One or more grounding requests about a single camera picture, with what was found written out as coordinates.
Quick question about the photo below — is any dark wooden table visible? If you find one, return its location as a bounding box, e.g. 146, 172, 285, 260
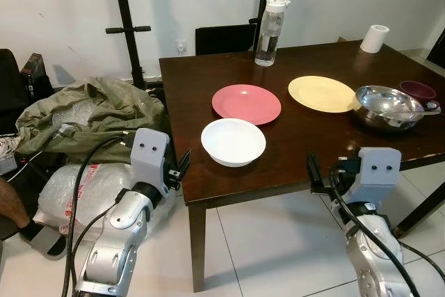
159, 41, 445, 292

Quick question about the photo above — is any white bowl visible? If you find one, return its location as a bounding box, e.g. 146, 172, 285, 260
200, 118, 267, 168

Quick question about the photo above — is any yellow plate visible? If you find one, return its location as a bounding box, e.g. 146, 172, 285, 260
288, 76, 362, 114

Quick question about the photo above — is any pink plate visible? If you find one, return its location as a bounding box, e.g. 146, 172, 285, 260
211, 84, 282, 126

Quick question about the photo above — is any stainless steel bowl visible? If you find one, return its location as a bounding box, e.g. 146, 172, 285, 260
354, 86, 426, 134

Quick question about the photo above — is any olive green cloth bag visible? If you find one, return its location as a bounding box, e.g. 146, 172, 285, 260
15, 77, 168, 166

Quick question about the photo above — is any clear plastic bag red print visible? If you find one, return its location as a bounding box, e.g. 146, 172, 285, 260
38, 161, 168, 232

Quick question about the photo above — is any metal spoon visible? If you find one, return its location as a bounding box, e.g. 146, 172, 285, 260
403, 101, 445, 120

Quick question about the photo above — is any small maroon bowl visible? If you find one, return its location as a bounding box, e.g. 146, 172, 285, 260
399, 80, 438, 106

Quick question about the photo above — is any black chair back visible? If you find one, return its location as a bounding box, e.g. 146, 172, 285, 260
195, 24, 258, 56

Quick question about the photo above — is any clear plastic water bottle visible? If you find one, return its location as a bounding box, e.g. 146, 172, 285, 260
254, 0, 291, 67

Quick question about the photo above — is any white paper roll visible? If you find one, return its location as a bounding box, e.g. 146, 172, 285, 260
359, 24, 390, 54

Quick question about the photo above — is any grey slide sandal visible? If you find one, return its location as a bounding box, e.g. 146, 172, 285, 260
28, 227, 67, 259

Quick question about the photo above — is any seated person bare leg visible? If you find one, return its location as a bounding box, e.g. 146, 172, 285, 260
0, 177, 44, 241

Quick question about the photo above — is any black office chair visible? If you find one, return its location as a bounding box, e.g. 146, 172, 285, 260
0, 49, 26, 134

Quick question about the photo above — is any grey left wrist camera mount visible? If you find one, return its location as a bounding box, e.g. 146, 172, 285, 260
129, 128, 172, 188

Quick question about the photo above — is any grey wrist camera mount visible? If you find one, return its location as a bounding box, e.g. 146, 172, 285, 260
346, 147, 402, 205
129, 128, 172, 188

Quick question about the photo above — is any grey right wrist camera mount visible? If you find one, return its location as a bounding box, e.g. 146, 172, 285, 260
346, 147, 402, 205

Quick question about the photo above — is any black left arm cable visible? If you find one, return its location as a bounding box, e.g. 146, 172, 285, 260
61, 132, 136, 297

